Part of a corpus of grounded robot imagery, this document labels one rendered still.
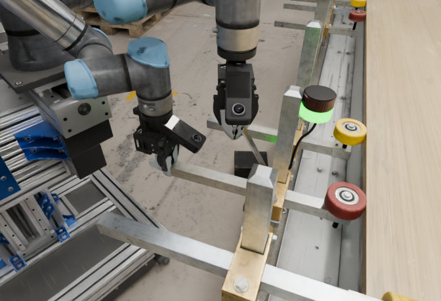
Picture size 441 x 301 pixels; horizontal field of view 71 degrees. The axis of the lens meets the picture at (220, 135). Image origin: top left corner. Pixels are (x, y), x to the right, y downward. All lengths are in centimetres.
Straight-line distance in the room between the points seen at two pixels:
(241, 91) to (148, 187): 145
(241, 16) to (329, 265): 69
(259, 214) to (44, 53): 69
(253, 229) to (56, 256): 117
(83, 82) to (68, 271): 100
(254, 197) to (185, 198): 144
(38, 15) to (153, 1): 27
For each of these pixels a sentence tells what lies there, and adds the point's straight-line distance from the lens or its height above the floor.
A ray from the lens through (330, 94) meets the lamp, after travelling 61.
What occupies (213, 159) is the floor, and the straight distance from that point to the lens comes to 205.
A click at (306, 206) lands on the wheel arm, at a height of 86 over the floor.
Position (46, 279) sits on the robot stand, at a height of 21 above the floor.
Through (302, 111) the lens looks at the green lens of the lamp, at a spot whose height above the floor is 108.
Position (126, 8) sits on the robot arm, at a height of 128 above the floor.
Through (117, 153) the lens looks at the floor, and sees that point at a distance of 220.
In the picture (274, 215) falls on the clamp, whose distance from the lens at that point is 73.
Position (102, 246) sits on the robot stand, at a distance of 149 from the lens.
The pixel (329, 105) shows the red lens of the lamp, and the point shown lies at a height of 110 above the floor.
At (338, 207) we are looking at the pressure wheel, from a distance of 69.
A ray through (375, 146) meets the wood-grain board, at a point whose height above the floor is 90.
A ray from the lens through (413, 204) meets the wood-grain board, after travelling 77.
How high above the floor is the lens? 142
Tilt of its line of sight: 39 degrees down
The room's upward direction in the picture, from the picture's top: straight up
